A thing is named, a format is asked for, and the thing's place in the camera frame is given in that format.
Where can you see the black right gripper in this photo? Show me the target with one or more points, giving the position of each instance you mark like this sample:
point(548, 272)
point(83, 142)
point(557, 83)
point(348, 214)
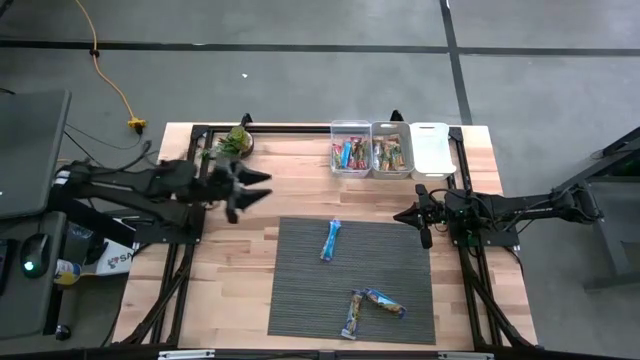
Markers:
point(429, 215)

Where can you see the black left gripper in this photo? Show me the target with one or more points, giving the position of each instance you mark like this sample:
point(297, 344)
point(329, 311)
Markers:
point(215, 182)

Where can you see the green chewy granola bar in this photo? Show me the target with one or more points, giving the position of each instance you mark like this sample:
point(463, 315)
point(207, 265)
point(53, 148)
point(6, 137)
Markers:
point(385, 152)
point(392, 152)
point(378, 152)
point(399, 152)

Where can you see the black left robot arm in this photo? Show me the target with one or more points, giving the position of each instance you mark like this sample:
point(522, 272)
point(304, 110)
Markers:
point(150, 182)

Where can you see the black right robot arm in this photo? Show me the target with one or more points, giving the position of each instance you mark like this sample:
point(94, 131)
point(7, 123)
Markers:
point(530, 209)

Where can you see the potted succulent plant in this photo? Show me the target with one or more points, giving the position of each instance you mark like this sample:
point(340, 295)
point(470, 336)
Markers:
point(237, 142)

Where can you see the white plastic bin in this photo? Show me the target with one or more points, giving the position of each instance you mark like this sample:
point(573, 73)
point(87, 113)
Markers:
point(431, 150)

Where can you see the dark blue oatmeal raisin bar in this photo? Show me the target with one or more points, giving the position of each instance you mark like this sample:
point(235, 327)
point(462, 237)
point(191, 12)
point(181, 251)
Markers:
point(385, 302)
point(352, 315)

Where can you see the middle clear plastic bin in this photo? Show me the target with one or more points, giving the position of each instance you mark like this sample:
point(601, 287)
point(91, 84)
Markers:
point(392, 127)

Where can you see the clear plastic bin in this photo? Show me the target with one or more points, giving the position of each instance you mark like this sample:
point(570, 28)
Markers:
point(351, 128)
point(392, 127)

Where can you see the grey woven placemat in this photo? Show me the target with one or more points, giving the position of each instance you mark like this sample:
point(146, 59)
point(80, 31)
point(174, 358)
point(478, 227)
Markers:
point(300, 310)

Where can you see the white printed box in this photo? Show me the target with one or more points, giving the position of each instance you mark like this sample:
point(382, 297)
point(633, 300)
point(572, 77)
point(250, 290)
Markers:
point(117, 260)

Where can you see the plastic bottle yellow label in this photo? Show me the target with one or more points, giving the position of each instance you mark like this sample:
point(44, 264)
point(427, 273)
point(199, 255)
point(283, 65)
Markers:
point(65, 272)

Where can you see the black computer mouse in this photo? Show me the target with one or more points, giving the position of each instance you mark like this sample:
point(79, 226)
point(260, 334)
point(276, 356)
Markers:
point(37, 250)

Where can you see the dark grey monitor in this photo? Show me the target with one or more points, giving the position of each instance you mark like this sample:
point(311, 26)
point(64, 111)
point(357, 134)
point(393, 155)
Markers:
point(30, 150)

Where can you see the black chair caster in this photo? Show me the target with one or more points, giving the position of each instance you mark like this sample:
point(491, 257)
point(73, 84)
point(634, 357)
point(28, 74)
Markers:
point(62, 332)

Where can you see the grey desk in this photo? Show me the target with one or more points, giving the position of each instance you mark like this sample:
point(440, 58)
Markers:
point(25, 310)

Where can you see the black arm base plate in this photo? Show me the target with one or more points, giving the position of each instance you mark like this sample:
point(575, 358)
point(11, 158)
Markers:
point(150, 235)
point(505, 240)

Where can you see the silver metal bracket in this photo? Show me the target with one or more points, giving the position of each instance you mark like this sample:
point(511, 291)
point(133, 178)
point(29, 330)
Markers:
point(185, 354)
point(465, 356)

